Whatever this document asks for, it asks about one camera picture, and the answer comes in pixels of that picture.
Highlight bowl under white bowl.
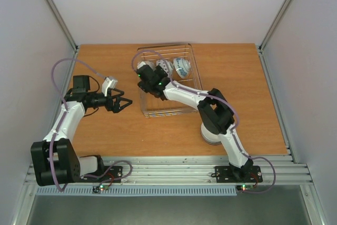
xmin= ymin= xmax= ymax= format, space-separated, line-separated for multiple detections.
xmin=205 ymin=140 xmax=221 ymax=146

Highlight grey slotted cable duct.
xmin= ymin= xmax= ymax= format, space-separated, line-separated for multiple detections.
xmin=36 ymin=185 xmax=236 ymax=197

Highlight left circuit board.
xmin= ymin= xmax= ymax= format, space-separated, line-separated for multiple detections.
xmin=92 ymin=185 xmax=110 ymax=193

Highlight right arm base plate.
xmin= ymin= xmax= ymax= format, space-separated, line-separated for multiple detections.
xmin=211 ymin=165 xmax=263 ymax=183

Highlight white upturned bowl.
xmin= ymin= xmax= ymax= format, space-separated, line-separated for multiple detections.
xmin=201 ymin=123 xmax=220 ymax=141

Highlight yellow patterned bowl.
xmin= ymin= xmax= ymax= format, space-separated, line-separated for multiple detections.
xmin=145 ymin=61 xmax=156 ymax=70

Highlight right circuit board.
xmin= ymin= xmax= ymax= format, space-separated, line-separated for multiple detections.
xmin=236 ymin=184 xmax=257 ymax=191

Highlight pink patterned bowl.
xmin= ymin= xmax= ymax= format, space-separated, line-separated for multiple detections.
xmin=156 ymin=60 xmax=173 ymax=76

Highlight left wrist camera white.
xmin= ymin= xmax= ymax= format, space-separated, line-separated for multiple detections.
xmin=101 ymin=76 xmax=118 ymax=96

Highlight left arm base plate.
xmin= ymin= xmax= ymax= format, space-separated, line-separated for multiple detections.
xmin=80 ymin=165 xmax=123 ymax=183

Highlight blue floral white bowl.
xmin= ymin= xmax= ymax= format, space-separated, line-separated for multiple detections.
xmin=173 ymin=57 xmax=191 ymax=79

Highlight aluminium frame rails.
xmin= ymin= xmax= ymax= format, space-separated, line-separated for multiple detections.
xmin=25 ymin=0 xmax=314 ymax=186

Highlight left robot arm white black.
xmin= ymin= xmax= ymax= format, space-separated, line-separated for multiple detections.
xmin=31 ymin=75 xmax=132 ymax=187

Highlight circuit board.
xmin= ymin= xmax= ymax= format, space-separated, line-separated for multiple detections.
xmin=236 ymin=184 xmax=257 ymax=191
xmin=92 ymin=185 xmax=110 ymax=193

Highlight wire dish rack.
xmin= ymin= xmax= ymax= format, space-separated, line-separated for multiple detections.
xmin=132 ymin=43 xmax=205 ymax=117

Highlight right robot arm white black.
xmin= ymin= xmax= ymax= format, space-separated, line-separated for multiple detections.
xmin=136 ymin=62 xmax=253 ymax=182

